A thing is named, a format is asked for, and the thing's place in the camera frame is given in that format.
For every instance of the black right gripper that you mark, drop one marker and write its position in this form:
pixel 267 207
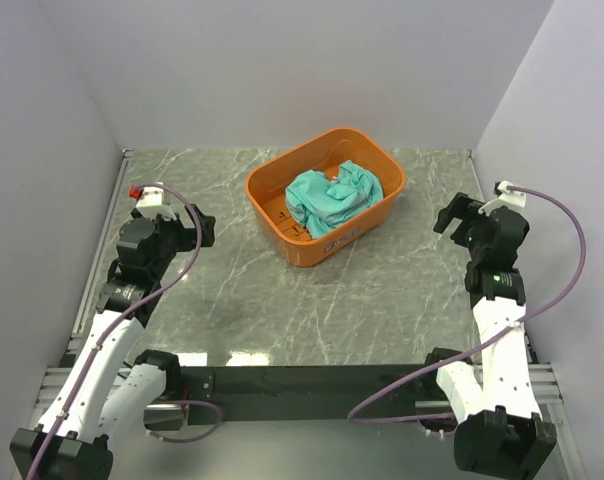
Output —
pixel 462 203

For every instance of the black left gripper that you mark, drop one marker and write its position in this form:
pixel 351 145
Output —
pixel 189 236

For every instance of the orange plastic basket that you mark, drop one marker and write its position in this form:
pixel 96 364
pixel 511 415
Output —
pixel 265 188

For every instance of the teal t shirt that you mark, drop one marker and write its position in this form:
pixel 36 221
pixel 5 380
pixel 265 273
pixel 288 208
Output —
pixel 320 204

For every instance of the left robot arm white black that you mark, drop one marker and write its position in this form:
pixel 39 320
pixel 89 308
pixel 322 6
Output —
pixel 77 437

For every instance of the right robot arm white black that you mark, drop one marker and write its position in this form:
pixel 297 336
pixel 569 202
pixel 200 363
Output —
pixel 500 429

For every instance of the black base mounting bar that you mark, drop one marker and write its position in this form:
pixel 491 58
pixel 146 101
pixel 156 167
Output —
pixel 289 393

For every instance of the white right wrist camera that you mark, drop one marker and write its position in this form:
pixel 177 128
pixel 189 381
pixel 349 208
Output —
pixel 509 195

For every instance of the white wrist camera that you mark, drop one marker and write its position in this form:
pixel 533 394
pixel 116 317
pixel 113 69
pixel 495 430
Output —
pixel 152 202
pixel 509 195

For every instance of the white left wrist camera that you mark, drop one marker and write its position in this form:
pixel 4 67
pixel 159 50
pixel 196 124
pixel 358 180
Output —
pixel 152 202

